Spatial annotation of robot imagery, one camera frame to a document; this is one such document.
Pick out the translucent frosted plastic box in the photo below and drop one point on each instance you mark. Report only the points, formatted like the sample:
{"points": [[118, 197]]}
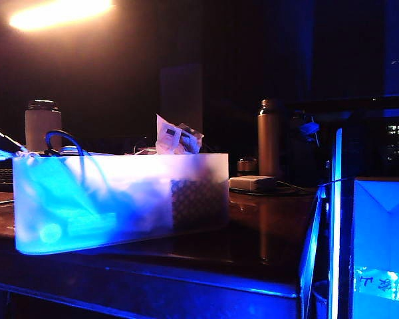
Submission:
{"points": [[129, 186]]}

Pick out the crumpled white paper packets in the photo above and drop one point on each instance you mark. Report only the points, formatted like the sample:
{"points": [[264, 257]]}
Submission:
{"points": [[173, 139]]}

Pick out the checkered patterned pouch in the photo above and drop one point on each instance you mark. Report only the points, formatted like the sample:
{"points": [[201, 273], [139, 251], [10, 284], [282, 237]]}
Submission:
{"points": [[197, 204]]}

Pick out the small dark jar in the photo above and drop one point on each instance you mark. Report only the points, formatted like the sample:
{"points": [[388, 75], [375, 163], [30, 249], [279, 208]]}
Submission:
{"points": [[246, 167]]}

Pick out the white power adapter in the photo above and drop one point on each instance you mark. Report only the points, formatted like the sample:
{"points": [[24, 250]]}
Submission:
{"points": [[251, 183]]}

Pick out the brown metal bottle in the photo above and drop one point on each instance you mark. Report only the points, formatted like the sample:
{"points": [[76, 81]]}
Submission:
{"points": [[268, 139]]}

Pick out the blue-lit slanted bar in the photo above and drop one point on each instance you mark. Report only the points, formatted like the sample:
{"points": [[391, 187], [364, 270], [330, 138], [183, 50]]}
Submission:
{"points": [[311, 246]]}

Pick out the white bottle with black lid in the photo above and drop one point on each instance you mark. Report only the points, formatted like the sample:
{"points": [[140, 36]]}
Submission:
{"points": [[41, 126]]}

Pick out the black keyboard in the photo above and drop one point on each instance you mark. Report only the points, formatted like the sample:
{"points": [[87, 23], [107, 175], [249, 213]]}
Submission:
{"points": [[0, 179]]}

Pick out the white carton with label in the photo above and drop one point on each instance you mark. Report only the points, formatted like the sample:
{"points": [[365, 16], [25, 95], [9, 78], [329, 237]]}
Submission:
{"points": [[382, 246]]}

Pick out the blue-lit vertical post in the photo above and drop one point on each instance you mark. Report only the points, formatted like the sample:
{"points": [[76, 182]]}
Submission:
{"points": [[336, 216]]}

